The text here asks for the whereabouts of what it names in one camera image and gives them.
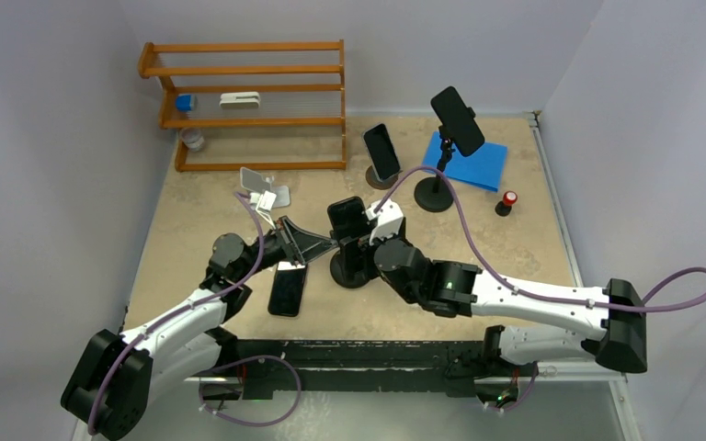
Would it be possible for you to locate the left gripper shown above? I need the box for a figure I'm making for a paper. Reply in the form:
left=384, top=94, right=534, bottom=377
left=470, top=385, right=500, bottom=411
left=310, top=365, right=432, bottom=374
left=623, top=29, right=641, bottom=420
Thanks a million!
left=235, top=215, right=336, bottom=281

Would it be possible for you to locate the black phone from silver stand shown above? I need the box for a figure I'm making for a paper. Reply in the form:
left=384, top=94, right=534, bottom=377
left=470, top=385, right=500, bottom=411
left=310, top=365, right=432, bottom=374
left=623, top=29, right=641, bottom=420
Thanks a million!
left=268, top=262, right=308, bottom=318

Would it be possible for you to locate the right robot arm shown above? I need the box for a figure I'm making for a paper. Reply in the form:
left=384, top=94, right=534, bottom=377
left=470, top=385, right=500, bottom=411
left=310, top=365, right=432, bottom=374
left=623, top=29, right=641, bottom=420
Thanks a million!
left=330, top=236, right=648, bottom=374

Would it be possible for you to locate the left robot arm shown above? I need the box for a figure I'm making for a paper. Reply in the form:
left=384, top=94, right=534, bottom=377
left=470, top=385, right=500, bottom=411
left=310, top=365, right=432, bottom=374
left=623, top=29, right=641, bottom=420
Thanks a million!
left=61, top=217, right=338, bottom=440

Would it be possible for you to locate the silver folding phone stand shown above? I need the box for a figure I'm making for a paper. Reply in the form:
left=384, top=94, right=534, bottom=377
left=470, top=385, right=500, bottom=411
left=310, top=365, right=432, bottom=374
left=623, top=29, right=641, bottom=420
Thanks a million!
left=240, top=167, right=290, bottom=208

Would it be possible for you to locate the black tall round-base stand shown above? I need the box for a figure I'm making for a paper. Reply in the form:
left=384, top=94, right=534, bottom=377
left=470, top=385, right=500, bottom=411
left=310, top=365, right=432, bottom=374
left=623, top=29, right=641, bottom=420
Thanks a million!
left=414, top=126, right=454, bottom=213

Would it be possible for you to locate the phone on wooden puck stand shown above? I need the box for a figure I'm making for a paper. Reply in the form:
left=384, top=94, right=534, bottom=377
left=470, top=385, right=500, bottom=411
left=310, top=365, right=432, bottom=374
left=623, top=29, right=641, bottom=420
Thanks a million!
left=362, top=123, right=402, bottom=178

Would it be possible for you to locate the phone on tall stand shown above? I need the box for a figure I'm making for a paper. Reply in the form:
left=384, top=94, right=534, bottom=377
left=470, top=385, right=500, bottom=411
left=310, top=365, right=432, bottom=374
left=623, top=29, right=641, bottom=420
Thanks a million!
left=430, top=85, right=485, bottom=157

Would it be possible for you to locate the blue foam mat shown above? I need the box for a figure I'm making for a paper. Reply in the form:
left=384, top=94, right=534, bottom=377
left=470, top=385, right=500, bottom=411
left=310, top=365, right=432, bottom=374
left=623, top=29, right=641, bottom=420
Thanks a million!
left=444, top=142, right=507, bottom=193

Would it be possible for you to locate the red black button knob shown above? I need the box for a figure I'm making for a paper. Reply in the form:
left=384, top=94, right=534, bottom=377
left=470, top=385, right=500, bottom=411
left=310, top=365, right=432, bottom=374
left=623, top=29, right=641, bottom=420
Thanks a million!
left=495, top=191, right=518, bottom=217

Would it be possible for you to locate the orange wooden rack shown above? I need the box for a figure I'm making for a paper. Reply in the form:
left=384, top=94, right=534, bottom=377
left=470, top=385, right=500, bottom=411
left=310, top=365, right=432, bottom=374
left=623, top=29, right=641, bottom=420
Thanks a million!
left=137, top=40, right=347, bottom=172

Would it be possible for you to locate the small clear plastic jar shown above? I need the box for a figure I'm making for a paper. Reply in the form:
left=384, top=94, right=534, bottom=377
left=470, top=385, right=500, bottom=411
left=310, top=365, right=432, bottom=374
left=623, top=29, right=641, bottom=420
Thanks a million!
left=178, top=128, right=205, bottom=152

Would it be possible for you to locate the white flat device on rack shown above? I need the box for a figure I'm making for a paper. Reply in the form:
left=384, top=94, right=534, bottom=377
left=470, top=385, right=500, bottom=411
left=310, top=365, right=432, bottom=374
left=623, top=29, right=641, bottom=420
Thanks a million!
left=219, top=91, right=261, bottom=109

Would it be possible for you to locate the blue white small box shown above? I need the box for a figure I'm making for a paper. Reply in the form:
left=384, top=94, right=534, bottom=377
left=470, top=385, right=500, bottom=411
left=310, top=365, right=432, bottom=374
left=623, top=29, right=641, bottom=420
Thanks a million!
left=175, top=94, right=198, bottom=113

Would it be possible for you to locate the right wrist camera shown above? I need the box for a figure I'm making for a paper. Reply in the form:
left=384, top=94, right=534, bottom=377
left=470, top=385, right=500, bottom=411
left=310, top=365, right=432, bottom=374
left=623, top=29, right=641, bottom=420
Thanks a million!
left=365, top=198, right=404, bottom=245

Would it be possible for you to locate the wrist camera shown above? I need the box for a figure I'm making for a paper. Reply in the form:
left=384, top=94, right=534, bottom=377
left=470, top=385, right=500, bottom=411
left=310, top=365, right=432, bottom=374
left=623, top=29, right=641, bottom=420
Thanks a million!
left=365, top=198, right=404, bottom=245
left=249, top=191, right=277, bottom=228

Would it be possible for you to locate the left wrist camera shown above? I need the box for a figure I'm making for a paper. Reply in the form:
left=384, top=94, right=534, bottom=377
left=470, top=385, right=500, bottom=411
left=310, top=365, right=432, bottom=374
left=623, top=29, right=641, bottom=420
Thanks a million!
left=249, top=191, right=277, bottom=228

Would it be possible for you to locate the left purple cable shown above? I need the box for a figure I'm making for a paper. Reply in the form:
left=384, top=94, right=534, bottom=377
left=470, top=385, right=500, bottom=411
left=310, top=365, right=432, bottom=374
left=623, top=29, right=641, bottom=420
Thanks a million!
left=86, top=192, right=303, bottom=437

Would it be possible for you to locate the purple cable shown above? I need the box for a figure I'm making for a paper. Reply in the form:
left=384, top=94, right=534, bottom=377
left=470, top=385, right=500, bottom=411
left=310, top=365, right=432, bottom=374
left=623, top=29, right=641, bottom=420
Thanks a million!
left=374, top=166, right=706, bottom=415
left=86, top=192, right=303, bottom=437

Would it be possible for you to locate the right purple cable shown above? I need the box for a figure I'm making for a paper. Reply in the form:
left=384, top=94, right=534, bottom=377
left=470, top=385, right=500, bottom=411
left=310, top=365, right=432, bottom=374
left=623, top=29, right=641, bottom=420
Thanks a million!
left=374, top=166, right=706, bottom=415

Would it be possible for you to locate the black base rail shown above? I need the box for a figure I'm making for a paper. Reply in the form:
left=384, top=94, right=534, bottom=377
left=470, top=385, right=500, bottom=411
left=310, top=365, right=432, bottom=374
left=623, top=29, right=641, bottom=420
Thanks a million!
left=199, top=339, right=535, bottom=401

